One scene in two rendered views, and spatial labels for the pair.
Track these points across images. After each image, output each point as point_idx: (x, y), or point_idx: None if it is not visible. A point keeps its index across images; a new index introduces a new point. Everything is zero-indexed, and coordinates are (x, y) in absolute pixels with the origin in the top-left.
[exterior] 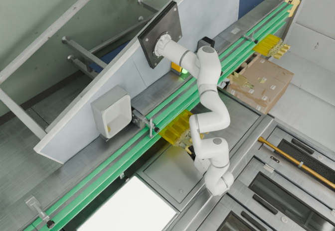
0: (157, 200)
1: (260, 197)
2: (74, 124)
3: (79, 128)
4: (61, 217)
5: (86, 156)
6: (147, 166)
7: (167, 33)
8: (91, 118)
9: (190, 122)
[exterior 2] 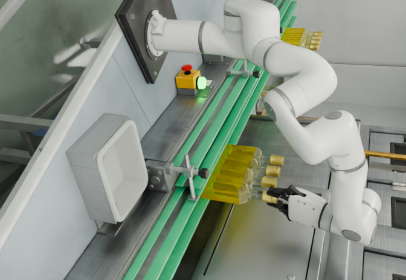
0: None
1: None
2: (43, 203)
3: (55, 215)
4: None
5: (86, 276)
6: (207, 262)
7: (159, 12)
8: (74, 189)
9: (270, 102)
